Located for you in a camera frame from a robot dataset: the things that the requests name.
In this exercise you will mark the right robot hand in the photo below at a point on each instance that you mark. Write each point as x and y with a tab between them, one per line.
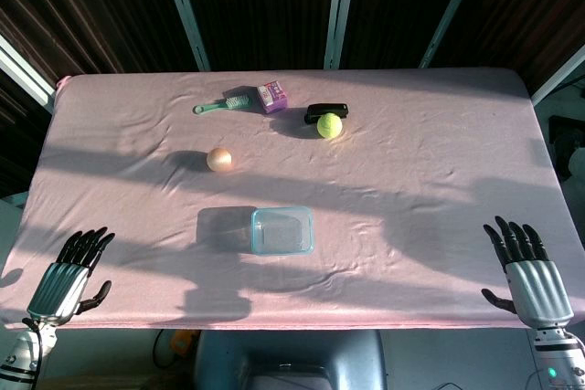
539	289

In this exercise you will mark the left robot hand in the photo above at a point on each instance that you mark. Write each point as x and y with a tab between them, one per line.
59	285

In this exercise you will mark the teal-rimmed container lid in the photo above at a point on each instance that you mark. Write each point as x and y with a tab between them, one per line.
274	218

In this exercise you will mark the clear blue plastic container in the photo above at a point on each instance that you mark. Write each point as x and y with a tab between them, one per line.
282	250

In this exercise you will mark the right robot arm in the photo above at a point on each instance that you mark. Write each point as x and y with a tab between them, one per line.
557	358

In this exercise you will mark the purple printed small box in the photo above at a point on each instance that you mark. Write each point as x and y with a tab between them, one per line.
273	97

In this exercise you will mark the yellow object under table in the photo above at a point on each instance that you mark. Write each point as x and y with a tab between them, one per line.
185	339

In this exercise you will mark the peach shiny ball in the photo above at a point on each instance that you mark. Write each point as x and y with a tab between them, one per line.
219	160

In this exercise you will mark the grey-blue robot torso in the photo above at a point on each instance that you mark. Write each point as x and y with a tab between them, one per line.
292	353

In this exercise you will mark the green scrubbing brush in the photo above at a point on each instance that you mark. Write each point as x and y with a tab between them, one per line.
237	101

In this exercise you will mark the yellow-green tennis ball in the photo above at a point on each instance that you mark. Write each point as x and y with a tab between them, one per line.
329	125

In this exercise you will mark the black stapler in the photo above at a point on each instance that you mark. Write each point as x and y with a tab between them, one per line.
326	108

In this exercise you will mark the white window frame post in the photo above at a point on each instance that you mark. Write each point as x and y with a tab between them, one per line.
450	11
23	70
560	72
337	11
185	6

